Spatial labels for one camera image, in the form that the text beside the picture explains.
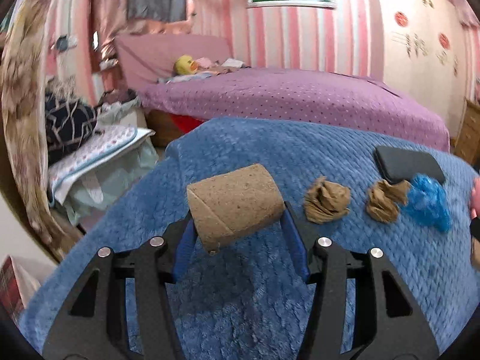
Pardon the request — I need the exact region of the brown cardboard roll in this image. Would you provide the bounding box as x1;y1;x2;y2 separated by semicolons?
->
186;163;285;253

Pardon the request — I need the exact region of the crumpled brown paper ball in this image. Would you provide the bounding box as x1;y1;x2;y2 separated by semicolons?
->
304;176;351;224

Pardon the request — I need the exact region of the blue fuzzy blanket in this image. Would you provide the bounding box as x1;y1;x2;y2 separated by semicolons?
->
19;118;479;359

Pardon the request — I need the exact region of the crumpled blue plastic bag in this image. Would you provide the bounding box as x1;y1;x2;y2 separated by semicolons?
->
403;174;452;233

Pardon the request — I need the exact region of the folded patterned bedding pile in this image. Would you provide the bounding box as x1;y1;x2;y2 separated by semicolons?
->
47;124;159;226

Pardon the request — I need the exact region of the black glasses case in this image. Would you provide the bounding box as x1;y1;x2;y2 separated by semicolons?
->
373;145;446;185

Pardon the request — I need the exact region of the pink metal-lined mug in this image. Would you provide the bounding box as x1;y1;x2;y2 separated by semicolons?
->
469;177;480;219

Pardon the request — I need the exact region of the wooden desk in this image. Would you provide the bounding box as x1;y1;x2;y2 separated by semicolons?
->
453;98;480;166

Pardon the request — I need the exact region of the purple dotted bed cover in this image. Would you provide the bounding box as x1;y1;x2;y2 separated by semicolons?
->
137;68;450;151

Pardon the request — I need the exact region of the yellow duck plush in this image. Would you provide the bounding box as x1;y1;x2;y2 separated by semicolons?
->
174;55;199;76

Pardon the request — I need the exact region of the pink headboard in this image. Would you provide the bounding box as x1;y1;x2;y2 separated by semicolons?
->
114;33;233;89

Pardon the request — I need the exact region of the cream wardrobe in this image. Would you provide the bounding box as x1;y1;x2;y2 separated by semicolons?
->
379;0;467;137

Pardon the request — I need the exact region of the floral curtain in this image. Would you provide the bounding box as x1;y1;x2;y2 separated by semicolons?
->
1;0;79;262

